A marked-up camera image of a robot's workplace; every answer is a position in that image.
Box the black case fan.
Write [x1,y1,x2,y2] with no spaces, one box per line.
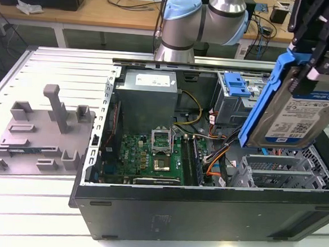
[103,98,125,164]

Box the CPU socket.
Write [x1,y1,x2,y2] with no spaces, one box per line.
[152,156,172,173]

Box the grey parts rack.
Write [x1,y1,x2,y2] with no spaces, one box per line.
[0,80,100,184]

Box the black wire bundle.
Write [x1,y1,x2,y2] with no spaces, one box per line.
[202,123,251,189]

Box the hard disk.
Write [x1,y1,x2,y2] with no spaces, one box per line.
[237,46,329,154]

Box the RAM stick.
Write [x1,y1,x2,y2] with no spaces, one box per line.
[187,135,208,186]
[6,145,43,158]

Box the black PC case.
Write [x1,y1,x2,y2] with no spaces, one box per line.
[66,54,329,247]

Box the yellow wire bundle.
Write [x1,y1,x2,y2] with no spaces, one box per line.
[173,89,204,128]

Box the crumpled white paper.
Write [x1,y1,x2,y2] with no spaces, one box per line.
[15,0,46,17]

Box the green motherboard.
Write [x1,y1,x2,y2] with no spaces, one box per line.
[98,127,218,189]

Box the silver disk bay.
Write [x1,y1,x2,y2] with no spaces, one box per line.
[229,139,329,195]

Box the small black container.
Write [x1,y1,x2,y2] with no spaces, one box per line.
[269,5,290,25]

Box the red orange power wire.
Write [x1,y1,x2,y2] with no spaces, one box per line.
[204,143,284,184]

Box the silver drive cage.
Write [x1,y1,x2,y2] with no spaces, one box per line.
[212,72,272,130]

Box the metal socket cover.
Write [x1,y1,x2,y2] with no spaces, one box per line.
[149,126,173,156]

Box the wooden desk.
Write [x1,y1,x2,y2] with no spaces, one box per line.
[0,0,329,67]

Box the black graphics card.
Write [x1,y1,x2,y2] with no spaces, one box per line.
[131,175,183,188]

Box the silver power supply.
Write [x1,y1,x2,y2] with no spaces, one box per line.
[112,67,183,138]

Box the blue plastic bracket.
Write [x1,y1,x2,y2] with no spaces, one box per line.
[223,72,255,99]

